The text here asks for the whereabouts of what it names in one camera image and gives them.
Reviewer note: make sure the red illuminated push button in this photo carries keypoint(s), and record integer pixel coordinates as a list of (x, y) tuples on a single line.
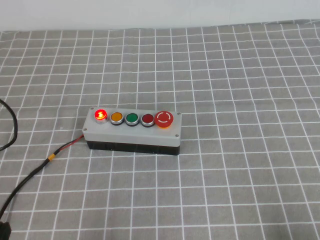
[(100, 115)]

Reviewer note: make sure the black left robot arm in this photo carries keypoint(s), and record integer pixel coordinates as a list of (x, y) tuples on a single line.
[(4, 231)]

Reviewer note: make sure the red mushroom emergency stop button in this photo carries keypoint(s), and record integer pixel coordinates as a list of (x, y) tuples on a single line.
[(163, 118)]

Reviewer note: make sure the dark red flat push button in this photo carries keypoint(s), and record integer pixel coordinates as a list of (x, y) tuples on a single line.
[(147, 118)]

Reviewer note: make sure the grey black button control box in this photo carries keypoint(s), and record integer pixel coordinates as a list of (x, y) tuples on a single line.
[(140, 136)]

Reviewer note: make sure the green flat push button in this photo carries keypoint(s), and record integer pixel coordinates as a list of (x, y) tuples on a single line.
[(132, 118)]

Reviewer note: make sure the yellow flat push button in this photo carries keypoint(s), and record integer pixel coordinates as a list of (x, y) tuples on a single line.
[(116, 117)]

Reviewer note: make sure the grey white-checked tablecloth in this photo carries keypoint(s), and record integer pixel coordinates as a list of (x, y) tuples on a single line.
[(225, 175)]

